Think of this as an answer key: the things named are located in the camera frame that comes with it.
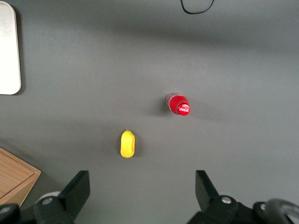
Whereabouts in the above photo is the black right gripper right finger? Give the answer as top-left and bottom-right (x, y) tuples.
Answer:
(186, 170), (249, 224)

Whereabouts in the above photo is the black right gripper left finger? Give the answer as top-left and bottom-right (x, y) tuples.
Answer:
(33, 170), (91, 224)

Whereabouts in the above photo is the beige rectangular tray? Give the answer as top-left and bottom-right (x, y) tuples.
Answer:
(0, 1), (22, 96)

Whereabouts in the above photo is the oak wooden drawer cabinet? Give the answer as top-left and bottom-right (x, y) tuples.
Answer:
(0, 147), (42, 207)

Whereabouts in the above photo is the yellow lemon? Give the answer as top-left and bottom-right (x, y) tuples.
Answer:
(120, 129), (136, 159)

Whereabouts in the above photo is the red cola bottle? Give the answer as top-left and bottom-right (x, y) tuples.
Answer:
(165, 92), (191, 117)

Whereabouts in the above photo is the thin black looped cable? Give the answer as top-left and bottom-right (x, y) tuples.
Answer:
(179, 0), (215, 15)

